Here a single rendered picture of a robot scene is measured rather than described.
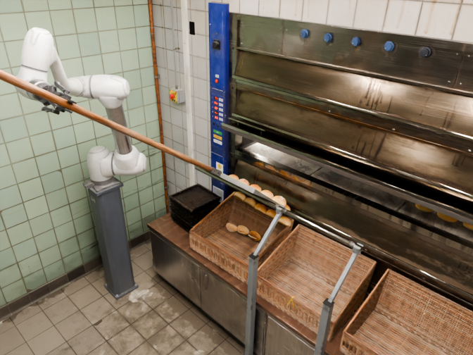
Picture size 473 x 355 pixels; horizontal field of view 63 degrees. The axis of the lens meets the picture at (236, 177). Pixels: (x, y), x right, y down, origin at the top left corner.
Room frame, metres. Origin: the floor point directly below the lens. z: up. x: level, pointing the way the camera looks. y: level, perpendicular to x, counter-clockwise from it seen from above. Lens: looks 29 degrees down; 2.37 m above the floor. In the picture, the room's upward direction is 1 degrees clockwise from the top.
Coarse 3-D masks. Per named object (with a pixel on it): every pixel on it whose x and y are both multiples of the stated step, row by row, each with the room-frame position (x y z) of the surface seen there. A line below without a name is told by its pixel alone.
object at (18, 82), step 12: (0, 72) 1.23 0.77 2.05; (12, 84) 1.26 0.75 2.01; (24, 84) 1.28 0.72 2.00; (48, 96) 1.33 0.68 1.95; (72, 108) 1.39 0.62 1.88; (84, 108) 1.43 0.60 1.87; (96, 120) 1.45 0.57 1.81; (108, 120) 1.49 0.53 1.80; (132, 132) 1.56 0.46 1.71; (156, 144) 1.65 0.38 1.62; (180, 156) 1.75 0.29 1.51; (204, 168) 1.87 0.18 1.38
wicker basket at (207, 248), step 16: (224, 208) 2.41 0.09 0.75; (240, 208) 2.41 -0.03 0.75; (208, 224) 2.28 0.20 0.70; (224, 224) 2.41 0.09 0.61; (240, 224) 2.37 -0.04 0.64; (256, 224) 2.29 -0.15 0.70; (192, 240) 2.13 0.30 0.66; (208, 240) 2.22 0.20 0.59; (224, 240) 2.23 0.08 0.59; (240, 240) 2.23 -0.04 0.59; (272, 240) 2.17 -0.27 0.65; (208, 256) 2.02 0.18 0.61; (224, 256) 1.93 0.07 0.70; (240, 256) 2.05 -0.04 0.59; (240, 272) 1.84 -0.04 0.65
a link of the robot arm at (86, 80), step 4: (84, 76) 2.13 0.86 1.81; (88, 76) 2.13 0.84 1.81; (80, 80) 2.07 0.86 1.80; (84, 80) 2.10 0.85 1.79; (88, 80) 2.10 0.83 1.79; (84, 84) 2.09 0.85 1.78; (88, 84) 2.09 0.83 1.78; (84, 88) 2.08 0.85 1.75; (88, 88) 2.08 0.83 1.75; (84, 92) 2.08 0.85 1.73; (88, 92) 2.08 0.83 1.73; (76, 96) 2.08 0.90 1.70; (80, 96) 2.11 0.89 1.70; (84, 96) 2.09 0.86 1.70; (88, 96) 2.09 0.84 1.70; (92, 96) 2.09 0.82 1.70
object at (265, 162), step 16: (256, 160) 2.41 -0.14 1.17; (288, 176) 2.22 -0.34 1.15; (304, 176) 2.16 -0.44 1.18; (336, 192) 1.97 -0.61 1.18; (368, 208) 1.83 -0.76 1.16; (384, 208) 1.80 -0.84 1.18; (400, 224) 1.70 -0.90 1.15; (416, 224) 1.66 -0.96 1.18; (448, 240) 1.54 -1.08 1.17; (464, 240) 1.53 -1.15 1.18
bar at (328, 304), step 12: (276, 204) 1.83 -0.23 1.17; (276, 216) 1.78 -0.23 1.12; (300, 216) 1.72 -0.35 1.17; (324, 228) 1.61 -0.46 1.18; (264, 240) 1.70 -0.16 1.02; (348, 240) 1.52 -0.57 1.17; (360, 252) 1.46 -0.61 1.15; (252, 264) 1.63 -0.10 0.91; (348, 264) 1.43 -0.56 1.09; (252, 276) 1.62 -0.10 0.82; (252, 288) 1.62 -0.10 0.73; (336, 288) 1.36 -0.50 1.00; (252, 300) 1.62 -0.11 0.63; (324, 300) 1.33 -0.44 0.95; (252, 312) 1.63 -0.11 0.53; (324, 312) 1.31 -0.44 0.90; (252, 324) 1.63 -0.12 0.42; (324, 324) 1.30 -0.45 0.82; (252, 336) 1.63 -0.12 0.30; (324, 336) 1.30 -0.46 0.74; (252, 348) 1.64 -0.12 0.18; (324, 348) 1.32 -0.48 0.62
